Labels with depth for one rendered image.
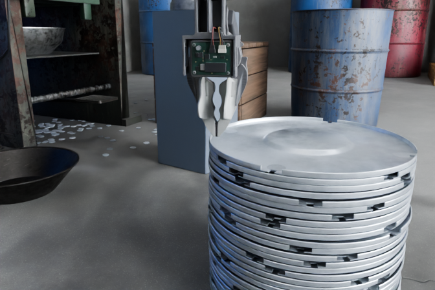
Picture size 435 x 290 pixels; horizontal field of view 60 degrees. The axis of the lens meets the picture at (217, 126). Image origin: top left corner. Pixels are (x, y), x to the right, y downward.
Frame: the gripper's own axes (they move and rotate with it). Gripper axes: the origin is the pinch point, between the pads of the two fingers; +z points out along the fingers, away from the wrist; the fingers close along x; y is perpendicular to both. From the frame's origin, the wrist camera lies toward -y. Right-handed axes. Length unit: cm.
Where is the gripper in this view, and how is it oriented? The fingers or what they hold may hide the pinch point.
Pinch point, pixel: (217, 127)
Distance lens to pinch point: 58.4
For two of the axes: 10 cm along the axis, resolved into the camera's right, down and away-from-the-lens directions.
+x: 9.9, 0.4, -1.6
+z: 0.0, 9.7, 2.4
